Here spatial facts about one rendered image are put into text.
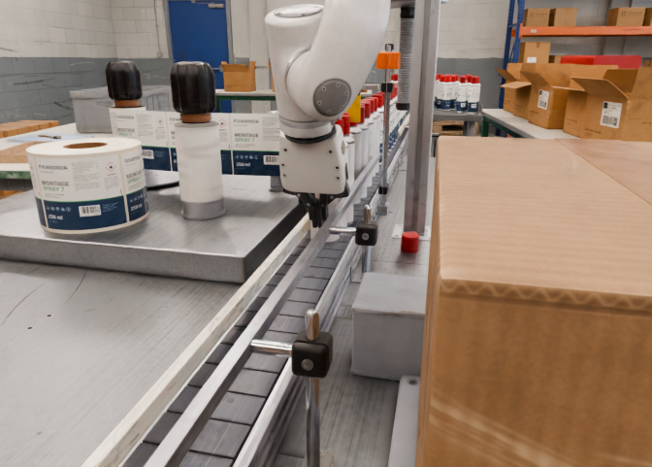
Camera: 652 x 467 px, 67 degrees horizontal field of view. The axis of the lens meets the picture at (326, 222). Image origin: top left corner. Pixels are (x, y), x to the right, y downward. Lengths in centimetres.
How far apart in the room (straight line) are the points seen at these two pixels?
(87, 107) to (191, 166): 201
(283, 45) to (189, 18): 842
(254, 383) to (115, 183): 57
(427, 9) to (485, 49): 771
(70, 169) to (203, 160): 23
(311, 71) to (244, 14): 825
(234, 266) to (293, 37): 38
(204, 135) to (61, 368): 49
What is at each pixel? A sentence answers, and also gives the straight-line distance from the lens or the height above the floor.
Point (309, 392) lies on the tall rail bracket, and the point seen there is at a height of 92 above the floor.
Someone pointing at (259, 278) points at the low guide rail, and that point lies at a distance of 65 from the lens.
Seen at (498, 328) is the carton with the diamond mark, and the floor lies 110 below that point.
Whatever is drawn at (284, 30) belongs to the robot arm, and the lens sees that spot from 63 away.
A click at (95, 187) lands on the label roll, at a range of 98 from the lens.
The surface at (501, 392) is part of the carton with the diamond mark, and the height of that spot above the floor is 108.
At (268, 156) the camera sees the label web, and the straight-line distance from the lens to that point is 117.
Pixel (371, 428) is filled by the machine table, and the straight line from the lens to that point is 54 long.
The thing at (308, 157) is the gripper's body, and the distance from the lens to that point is 72.
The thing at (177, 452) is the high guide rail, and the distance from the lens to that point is 34.
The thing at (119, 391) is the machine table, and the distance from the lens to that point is 62.
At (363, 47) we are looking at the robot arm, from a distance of 58.
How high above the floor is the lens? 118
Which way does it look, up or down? 18 degrees down
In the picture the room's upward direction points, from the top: straight up
